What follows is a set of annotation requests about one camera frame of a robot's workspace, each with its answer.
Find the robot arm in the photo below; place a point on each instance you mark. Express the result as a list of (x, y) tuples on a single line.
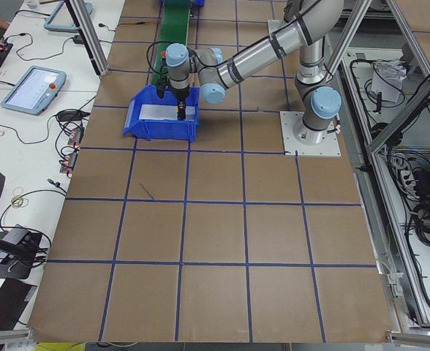
[(304, 27)]

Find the blue source bin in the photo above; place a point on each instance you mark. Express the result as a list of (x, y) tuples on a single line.
[(151, 117)]

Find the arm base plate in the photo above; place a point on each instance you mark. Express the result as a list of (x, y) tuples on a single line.
[(277, 25), (300, 141)]

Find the aluminium frame rail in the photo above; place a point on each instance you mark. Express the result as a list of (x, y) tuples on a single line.
[(381, 55)]

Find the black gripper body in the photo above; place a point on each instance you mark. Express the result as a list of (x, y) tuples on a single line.
[(180, 96)]

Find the black monitor stand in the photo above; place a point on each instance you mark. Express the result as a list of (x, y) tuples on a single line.
[(19, 248)]

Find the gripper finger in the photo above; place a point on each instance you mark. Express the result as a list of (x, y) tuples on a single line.
[(160, 90), (181, 108)]

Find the green conveyor belt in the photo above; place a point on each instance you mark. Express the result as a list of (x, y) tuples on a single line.
[(173, 28)]

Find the teach pendant tablet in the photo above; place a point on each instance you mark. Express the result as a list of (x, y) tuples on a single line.
[(36, 89)]

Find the aluminium frame post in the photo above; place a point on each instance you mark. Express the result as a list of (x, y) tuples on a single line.
[(86, 30)]

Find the black power adapter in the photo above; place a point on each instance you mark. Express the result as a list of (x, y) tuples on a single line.
[(77, 39)]

